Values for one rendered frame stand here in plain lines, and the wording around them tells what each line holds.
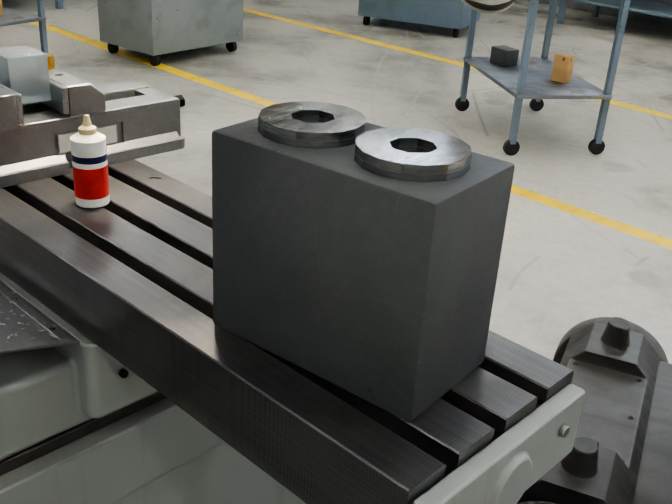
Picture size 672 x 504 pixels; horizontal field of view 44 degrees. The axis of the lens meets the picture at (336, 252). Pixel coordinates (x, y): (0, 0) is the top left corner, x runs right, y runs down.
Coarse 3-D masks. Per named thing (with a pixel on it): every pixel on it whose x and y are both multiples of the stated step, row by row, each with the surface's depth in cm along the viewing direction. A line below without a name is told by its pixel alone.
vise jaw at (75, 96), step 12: (60, 72) 111; (60, 84) 106; (72, 84) 106; (84, 84) 107; (60, 96) 106; (72, 96) 106; (84, 96) 107; (96, 96) 109; (60, 108) 107; (72, 108) 107; (84, 108) 108; (96, 108) 109
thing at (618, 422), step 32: (576, 352) 137; (608, 352) 135; (640, 352) 136; (576, 384) 130; (608, 384) 130; (640, 384) 131; (608, 416) 123; (640, 416) 124; (576, 448) 107; (608, 448) 116; (640, 448) 118; (544, 480) 106; (576, 480) 107; (608, 480) 107; (640, 480) 114
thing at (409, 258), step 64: (256, 128) 69; (320, 128) 66; (384, 128) 67; (256, 192) 67; (320, 192) 63; (384, 192) 59; (448, 192) 59; (256, 256) 70; (320, 256) 65; (384, 256) 61; (448, 256) 61; (256, 320) 72; (320, 320) 67; (384, 320) 63; (448, 320) 64; (384, 384) 65; (448, 384) 68
